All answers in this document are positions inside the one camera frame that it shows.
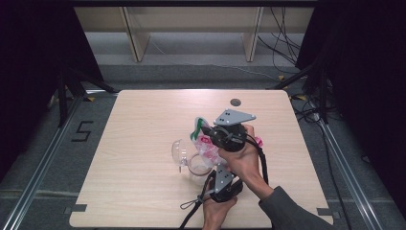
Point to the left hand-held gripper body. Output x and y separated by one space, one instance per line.
223 182

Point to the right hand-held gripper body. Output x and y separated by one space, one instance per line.
230 137

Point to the pink and white plastic bag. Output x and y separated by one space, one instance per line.
206 148

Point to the clear glass jar with lid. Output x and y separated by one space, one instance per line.
198 171

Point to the person's right hand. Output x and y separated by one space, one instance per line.
245 163

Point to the person's left hand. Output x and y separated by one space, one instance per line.
215 214

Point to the round grey table grommet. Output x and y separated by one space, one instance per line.
235 102

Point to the black metal stand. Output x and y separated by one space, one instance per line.
324 96
62 102

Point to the beige wooden shelf unit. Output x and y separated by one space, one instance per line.
140 41

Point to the black tape strip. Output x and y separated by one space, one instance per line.
78 208

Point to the black curtain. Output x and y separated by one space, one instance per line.
376 80
28 64

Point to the aluminium floor rail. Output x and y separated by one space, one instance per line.
348 179
41 169

